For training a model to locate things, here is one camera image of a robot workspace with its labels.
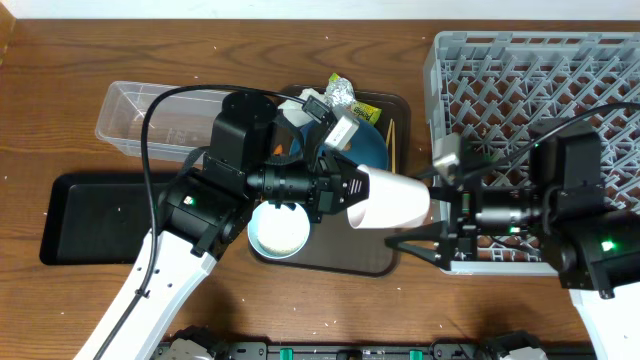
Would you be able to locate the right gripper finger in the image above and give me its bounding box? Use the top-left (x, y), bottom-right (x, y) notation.
top-left (412, 166), bottom-right (450, 200)
top-left (384, 221), bottom-right (450, 270)

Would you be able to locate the blue plate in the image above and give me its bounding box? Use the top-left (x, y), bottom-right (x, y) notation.
top-left (318, 120), bottom-right (389, 170)

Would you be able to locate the white pink cup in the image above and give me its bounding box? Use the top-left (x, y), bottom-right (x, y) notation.
top-left (347, 165), bottom-right (431, 229)

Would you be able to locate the green snack wrapper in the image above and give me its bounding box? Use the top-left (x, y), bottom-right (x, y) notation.
top-left (328, 73), bottom-right (382, 125)

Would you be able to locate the white tissue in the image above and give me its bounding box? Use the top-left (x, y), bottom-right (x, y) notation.
top-left (278, 88), bottom-right (327, 127)

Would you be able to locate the aluminium foil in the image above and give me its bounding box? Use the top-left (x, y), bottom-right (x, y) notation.
top-left (325, 78), bottom-right (356, 107)

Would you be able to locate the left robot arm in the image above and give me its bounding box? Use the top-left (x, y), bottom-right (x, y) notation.
top-left (77, 85), bottom-right (369, 359)

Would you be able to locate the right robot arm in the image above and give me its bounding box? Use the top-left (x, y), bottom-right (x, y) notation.
top-left (385, 119), bottom-right (639, 359)

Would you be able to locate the grey dishwasher rack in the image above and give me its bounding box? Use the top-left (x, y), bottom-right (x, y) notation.
top-left (423, 32), bottom-right (639, 276)

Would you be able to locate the brown serving tray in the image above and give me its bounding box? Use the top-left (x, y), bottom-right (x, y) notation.
top-left (251, 91), bottom-right (411, 278)

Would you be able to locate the light blue rice bowl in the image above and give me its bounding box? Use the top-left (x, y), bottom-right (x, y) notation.
top-left (247, 202), bottom-right (311, 259)

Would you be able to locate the right wooden chopstick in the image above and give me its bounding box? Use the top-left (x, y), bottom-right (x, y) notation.
top-left (389, 119), bottom-right (397, 174)

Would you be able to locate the wooden chopstick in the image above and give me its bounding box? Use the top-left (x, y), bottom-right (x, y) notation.
top-left (389, 119), bottom-right (397, 174)
top-left (385, 119), bottom-right (395, 149)

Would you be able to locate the left wooden chopstick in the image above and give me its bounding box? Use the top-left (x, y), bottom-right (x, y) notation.
top-left (385, 119), bottom-right (395, 149)

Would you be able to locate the clear plastic bin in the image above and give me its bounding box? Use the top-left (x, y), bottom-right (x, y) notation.
top-left (95, 81), bottom-right (248, 164)

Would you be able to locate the black tray bin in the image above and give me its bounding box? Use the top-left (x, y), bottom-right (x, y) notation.
top-left (39, 172), bottom-right (150, 266)

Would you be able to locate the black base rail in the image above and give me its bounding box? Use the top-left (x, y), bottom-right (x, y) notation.
top-left (149, 327), bottom-right (601, 360)

